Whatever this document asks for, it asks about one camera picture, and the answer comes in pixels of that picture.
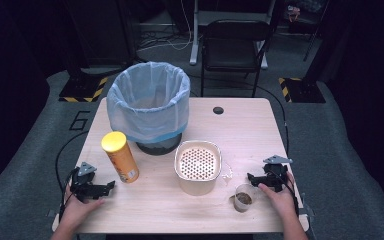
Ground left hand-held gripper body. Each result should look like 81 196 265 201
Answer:
69 161 104 202

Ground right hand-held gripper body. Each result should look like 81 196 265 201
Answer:
260 154 294 193

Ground brown wet residue lump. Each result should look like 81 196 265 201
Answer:
235 192 253 205

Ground clear plastic cup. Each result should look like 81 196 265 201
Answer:
233 183 258 214

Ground orange chip can yellow lid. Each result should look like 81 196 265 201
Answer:
100 131 140 184

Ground cream strainer container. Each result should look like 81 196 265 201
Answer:
174 140 223 197

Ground dark round trash bin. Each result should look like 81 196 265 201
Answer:
135 132 183 156

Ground trash bin with blue bag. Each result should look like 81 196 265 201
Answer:
106 61 192 144

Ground person's left hand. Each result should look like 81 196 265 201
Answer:
60 183 106 232

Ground person's right hand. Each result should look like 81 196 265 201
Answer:
257 171 298 219

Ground clear plastic scrap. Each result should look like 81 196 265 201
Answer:
220 162 234 186

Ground black folding chair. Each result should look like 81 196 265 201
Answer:
200 19 272 98

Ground black tripod leg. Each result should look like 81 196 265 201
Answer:
302 16 328 63

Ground black stand panel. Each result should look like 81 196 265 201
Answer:
63 0 138 69

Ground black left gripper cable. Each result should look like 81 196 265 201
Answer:
59 167 81 218

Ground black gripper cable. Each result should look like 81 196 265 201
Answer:
270 169 300 214
59 167 81 218

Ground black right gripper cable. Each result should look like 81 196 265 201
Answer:
270 169 300 214

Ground black floor cable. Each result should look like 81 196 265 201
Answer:
55 130 90 193
255 84 290 156

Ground metal table bracket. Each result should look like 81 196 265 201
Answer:
299 201 315 232
47 209 62 222

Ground black base plate hazard stripes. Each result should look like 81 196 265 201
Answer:
278 77 326 104
58 76 109 103

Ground white desk frame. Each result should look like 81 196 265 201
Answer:
189 0 278 70

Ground white floor cable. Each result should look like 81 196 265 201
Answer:
136 0 195 53

